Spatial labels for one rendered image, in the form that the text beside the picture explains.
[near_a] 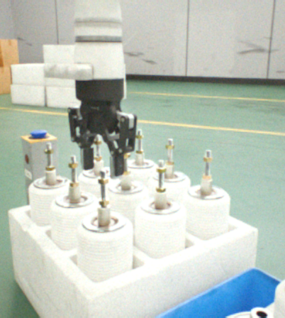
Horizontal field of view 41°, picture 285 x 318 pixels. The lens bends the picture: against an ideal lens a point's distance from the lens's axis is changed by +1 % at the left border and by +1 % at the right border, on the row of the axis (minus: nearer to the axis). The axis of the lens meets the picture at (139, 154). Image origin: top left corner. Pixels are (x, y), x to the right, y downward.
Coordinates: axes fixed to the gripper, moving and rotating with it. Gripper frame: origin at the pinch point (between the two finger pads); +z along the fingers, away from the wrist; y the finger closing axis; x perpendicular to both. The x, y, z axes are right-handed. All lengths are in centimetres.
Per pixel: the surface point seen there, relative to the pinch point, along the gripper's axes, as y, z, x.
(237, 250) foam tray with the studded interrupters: -13.0, 19.9, -23.7
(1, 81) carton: 368, 15, -178
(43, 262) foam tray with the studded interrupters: 11.3, 19.9, 4.8
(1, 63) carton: 375, -4, -184
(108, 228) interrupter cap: -2.6, 9.8, 1.2
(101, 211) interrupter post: -0.5, 7.5, 0.7
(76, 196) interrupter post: 10.2, 8.8, -2.6
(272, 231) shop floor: -3, 34, -65
